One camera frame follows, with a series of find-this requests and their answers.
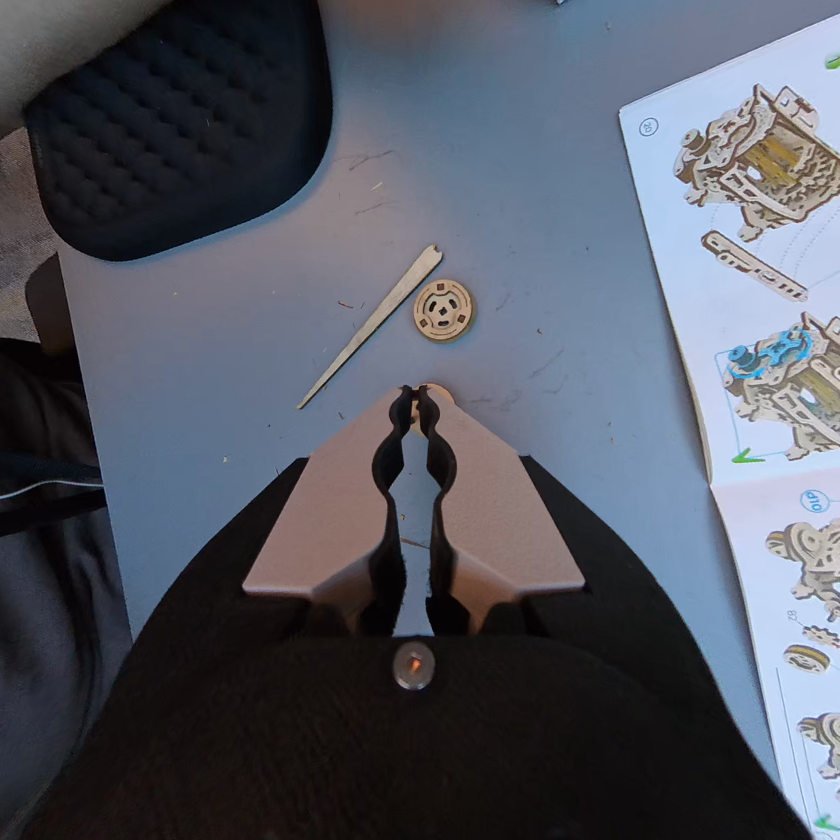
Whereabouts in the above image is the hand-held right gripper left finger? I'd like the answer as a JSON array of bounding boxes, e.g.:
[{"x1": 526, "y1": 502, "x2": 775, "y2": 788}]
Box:
[{"x1": 241, "y1": 385, "x2": 417, "y2": 637}]

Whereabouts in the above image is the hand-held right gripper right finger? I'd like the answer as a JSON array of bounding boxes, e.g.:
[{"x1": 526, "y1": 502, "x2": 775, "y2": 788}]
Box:
[{"x1": 417, "y1": 385, "x2": 586, "y2": 637}]

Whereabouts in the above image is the wooden disc with pegs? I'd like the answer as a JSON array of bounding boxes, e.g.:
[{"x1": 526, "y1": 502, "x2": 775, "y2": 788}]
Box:
[{"x1": 408, "y1": 382, "x2": 455, "y2": 437}]

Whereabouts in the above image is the grey desk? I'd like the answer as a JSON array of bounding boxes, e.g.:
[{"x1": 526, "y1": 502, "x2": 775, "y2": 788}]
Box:
[{"x1": 56, "y1": 0, "x2": 840, "y2": 840}]

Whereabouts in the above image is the thick wooden wheel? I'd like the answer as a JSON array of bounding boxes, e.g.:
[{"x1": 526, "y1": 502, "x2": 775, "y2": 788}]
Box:
[{"x1": 413, "y1": 279, "x2": 476, "y2": 343}]

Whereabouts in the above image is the tapered wooden stick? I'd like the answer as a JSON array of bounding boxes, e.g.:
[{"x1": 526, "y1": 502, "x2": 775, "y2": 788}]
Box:
[{"x1": 297, "y1": 244, "x2": 444, "y2": 411}]

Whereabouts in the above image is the person's dark clothing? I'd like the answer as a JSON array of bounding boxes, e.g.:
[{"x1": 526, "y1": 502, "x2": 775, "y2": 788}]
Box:
[{"x1": 0, "y1": 335, "x2": 135, "y2": 840}]

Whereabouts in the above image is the instruction booklet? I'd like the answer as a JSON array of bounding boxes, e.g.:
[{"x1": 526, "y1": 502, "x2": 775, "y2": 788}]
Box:
[{"x1": 618, "y1": 13, "x2": 840, "y2": 840}]

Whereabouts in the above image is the black quilted cushion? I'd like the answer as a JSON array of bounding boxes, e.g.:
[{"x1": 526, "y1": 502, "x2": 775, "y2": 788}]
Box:
[{"x1": 23, "y1": 0, "x2": 333, "y2": 263}]

